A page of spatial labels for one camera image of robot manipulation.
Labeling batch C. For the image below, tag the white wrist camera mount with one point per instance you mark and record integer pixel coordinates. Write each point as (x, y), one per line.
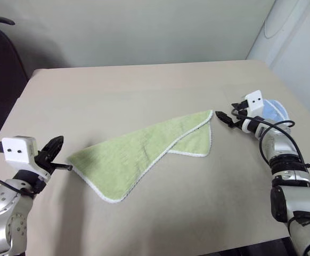
(17, 150)
(254, 102)

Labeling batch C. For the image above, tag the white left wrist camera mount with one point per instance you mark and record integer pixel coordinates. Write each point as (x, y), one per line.
(17, 150)

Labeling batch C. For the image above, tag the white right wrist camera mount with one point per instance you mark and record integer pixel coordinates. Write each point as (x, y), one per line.
(254, 102)

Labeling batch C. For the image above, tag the green towel with white hem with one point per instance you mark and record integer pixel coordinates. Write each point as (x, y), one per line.
(133, 154)

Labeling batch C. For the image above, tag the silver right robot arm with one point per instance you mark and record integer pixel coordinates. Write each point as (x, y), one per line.
(301, 205)

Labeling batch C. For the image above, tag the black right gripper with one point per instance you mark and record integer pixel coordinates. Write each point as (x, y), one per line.
(241, 117)

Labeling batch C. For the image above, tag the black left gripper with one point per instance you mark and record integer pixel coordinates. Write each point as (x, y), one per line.
(44, 162)

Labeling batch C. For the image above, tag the blue cloth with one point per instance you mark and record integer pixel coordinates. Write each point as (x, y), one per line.
(273, 110)

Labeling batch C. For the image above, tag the black office chair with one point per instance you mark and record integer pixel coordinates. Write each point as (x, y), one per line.
(0, 80)

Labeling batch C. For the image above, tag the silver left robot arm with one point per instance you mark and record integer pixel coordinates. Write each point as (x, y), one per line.
(0, 205)

